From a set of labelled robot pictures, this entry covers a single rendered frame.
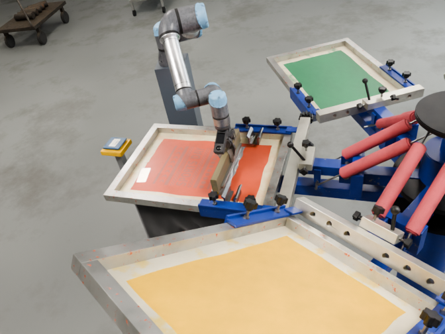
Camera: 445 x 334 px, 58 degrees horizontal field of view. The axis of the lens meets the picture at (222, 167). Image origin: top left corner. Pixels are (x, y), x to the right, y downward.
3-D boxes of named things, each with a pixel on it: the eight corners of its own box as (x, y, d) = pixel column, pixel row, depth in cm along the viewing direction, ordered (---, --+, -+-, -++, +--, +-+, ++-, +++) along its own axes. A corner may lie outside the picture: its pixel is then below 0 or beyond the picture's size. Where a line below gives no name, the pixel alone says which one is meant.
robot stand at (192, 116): (196, 195, 324) (159, 55, 248) (218, 194, 322) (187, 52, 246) (193, 212, 311) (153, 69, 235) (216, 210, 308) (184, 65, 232)
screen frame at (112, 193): (105, 200, 191) (102, 195, 189) (155, 128, 232) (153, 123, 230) (269, 221, 166) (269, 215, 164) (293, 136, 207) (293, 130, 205)
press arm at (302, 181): (171, 181, 209) (168, 173, 205) (175, 173, 213) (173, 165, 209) (438, 209, 170) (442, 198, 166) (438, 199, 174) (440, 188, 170)
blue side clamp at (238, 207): (200, 216, 176) (197, 205, 171) (204, 207, 179) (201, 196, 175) (268, 224, 166) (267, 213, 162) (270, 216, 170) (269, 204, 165)
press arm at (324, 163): (299, 173, 180) (298, 165, 177) (301, 164, 184) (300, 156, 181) (340, 177, 174) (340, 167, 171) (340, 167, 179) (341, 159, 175)
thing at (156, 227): (154, 249, 219) (132, 193, 193) (157, 244, 222) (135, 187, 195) (236, 262, 205) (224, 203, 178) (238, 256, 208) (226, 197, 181)
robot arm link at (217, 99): (223, 86, 175) (228, 95, 168) (226, 108, 182) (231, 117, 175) (205, 91, 174) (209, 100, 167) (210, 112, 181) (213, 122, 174)
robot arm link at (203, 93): (194, 84, 183) (198, 96, 175) (218, 79, 184) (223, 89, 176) (197, 99, 188) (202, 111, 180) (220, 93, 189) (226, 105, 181)
